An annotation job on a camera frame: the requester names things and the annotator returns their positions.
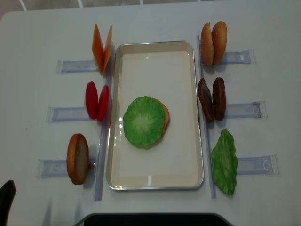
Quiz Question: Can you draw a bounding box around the left brown meat patty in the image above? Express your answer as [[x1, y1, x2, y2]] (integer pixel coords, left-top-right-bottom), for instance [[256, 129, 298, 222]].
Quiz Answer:
[[198, 78, 214, 123]]

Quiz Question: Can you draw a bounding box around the brown meat patty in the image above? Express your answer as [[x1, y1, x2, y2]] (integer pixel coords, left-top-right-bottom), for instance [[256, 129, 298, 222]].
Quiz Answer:
[[198, 78, 214, 123], [212, 77, 226, 121]]

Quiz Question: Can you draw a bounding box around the bun slice under lettuce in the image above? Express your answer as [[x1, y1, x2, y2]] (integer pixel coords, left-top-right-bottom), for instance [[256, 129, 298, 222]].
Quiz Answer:
[[160, 102, 170, 136]]

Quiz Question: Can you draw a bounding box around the long clear strip right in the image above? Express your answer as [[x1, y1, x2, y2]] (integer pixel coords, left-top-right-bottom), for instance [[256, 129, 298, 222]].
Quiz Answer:
[[198, 32, 216, 199]]

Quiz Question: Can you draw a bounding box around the green lettuce leaf standing right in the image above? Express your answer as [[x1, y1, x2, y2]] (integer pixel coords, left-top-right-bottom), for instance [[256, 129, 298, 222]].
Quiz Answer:
[[211, 129, 238, 195]]

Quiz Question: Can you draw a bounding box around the green lettuce leaf on tray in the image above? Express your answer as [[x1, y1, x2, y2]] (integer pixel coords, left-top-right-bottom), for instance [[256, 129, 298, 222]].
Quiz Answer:
[[123, 96, 165, 148]]

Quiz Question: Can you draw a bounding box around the white rectangular metal tray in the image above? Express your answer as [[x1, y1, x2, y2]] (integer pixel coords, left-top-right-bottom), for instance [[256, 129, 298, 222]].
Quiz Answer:
[[106, 41, 204, 191]]

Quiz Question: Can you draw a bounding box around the clear holder rail middle right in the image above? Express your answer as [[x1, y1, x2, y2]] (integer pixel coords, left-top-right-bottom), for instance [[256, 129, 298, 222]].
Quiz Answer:
[[225, 101, 267, 119]]

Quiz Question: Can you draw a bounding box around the right sesame bun half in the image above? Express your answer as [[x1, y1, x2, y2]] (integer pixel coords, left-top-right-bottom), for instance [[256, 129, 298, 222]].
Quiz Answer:
[[211, 21, 227, 65]]

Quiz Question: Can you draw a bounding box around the clear holder rail upper right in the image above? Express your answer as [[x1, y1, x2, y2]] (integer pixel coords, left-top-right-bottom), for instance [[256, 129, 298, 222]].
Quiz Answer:
[[221, 49, 256, 65]]

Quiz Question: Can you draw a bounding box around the red tomato slice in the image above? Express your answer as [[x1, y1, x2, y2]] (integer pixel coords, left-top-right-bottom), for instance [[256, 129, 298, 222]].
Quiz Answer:
[[85, 81, 98, 120], [97, 85, 110, 122]]

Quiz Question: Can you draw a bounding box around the orange cheese slice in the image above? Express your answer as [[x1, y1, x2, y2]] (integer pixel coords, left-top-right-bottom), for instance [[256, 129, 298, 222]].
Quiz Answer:
[[103, 26, 112, 71], [91, 24, 104, 75]]

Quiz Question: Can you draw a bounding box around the clear holder rail lower left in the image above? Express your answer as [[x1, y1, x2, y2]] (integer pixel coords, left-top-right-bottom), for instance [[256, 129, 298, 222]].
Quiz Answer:
[[36, 160, 68, 178]]

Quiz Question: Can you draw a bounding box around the right orange cheese slice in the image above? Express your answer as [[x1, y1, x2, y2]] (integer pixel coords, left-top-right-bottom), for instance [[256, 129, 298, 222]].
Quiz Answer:
[[103, 26, 112, 71]]

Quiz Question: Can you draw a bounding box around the right brown meat patty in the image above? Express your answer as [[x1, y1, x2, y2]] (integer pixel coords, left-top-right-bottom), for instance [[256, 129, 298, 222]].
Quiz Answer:
[[212, 77, 226, 121]]

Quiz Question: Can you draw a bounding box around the long clear strip left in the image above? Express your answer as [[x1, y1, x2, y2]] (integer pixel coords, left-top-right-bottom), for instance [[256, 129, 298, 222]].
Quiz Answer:
[[94, 42, 115, 201]]

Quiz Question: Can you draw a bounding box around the bun half lower left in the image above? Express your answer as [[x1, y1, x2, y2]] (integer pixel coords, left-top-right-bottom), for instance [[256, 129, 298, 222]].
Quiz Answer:
[[66, 133, 89, 185]]

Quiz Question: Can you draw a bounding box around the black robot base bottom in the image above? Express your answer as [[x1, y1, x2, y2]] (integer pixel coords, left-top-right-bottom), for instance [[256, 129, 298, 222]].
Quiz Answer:
[[78, 213, 231, 226]]

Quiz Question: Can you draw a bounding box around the clear holder rail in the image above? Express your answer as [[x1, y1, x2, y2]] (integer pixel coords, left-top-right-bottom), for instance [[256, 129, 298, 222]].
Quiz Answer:
[[225, 101, 267, 119], [237, 154, 280, 175], [221, 49, 256, 65], [36, 160, 68, 178]]

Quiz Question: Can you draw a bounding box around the black object bottom left corner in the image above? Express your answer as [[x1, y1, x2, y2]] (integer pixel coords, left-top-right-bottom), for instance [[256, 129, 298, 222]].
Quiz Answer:
[[0, 180, 16, 226]]

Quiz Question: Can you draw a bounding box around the long clear strip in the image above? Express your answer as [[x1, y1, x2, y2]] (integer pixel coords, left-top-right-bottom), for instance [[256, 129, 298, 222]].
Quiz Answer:
[[94, 42, 115, 201], [198, 32, 216, 199]]

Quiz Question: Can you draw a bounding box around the left orange cheese slice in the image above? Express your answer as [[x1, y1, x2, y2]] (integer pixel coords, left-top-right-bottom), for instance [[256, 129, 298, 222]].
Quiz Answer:
[[91, 24, 104, 75]]

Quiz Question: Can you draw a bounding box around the left bun half upper right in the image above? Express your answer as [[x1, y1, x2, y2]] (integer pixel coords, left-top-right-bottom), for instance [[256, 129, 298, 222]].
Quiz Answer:
[[200, 23, 214, 66]]

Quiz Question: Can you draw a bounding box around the clear holder rail lower right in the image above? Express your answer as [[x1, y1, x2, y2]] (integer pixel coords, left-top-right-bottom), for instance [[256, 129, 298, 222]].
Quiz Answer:
[[237, 154, 280, 175]]

